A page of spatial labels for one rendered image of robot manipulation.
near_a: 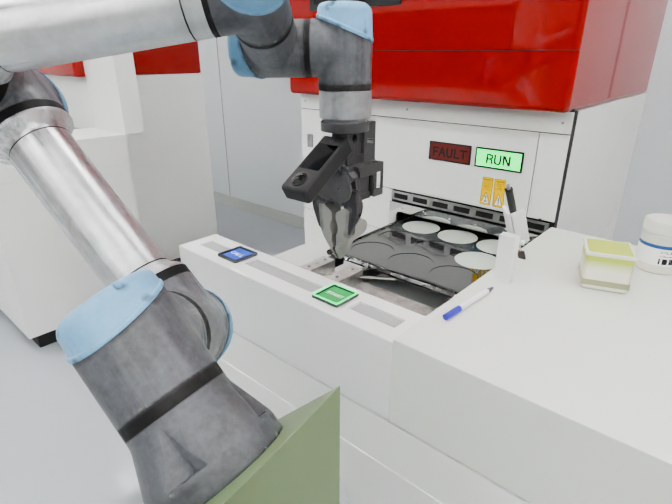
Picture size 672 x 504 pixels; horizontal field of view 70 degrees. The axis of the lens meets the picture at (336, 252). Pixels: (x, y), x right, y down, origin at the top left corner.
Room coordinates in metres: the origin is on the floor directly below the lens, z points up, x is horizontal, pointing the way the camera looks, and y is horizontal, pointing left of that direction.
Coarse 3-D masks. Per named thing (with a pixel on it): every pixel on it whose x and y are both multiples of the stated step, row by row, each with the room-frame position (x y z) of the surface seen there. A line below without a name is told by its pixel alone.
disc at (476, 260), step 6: (468, 252) 1.04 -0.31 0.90; (474, 252) 1.04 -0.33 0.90; (480, 252) 1.04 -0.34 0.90; (456, 258) 1.00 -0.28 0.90; (462, 258) 1.00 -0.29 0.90; (468, 258) 1.00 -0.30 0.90; (474, 258) 1.00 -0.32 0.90; (480, 258) 1.00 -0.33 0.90; (486, 258) 1.00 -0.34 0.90; (492, 258) 1.00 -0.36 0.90; (462, 264) 0.97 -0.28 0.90; (468, 264) 0.97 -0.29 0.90; (474, 264) 0.97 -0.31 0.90; (480, 264) 0.97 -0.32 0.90; (486, 264) 0.97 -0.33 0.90; (492, 264) 0.97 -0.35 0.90
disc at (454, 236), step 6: (438, 234) 1.16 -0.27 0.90; (444, 234) 1.16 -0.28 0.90; (450, 234) 1.16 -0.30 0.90; (456, 234) 1.16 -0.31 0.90; (462, 234) 1.16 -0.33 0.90; (468, 234) 1.16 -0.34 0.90; (474, 234) 1.16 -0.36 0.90; (444, 240) 1.12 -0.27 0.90; (450, 240) 1.12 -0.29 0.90; (456, 240) 1.12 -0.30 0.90; (462, 240) 1.12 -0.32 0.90; (468, 240) 1.12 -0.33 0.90; (474, 240) 1.12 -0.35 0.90
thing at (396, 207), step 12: (396, 204) 1.31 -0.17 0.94; (408, 204) 1.28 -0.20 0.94; (396, 216) 1.31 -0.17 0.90; (420, 216) 1.25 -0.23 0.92; (432, 216) 1.23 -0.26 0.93; (444, 216) 1.20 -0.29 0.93; (456, 216) 1.18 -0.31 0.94; (468, 228) 1.16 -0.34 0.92; (480, 228) 1.13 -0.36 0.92; (492, 228) 1.11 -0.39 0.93; (504, 228) 1.09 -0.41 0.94
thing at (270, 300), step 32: (192, 256) 0.90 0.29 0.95; (256, 256) 0.87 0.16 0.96; (224, 288) 0.83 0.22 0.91; (256, 288) 0.76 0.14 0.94; (288, 288) 0.73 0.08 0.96; (320, 288) 0.73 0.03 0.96; (352, 288) 0.73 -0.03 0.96; (256, 320) 0.77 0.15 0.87; (288, 320) 0.71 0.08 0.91; (320, 320) 0.66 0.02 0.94; (352, 320) 0.63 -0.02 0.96; (384, 320) 0.63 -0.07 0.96; (416, 320) 0.63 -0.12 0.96; (288, 352) 0.71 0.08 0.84; (320, 352) 0.66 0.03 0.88; (352, 352) 0.62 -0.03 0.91; (384, 352) 0.58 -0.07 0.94; (352, 384) 0.61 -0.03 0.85; (384, 384) 0.57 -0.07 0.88; (384, 416) 0.57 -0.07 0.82
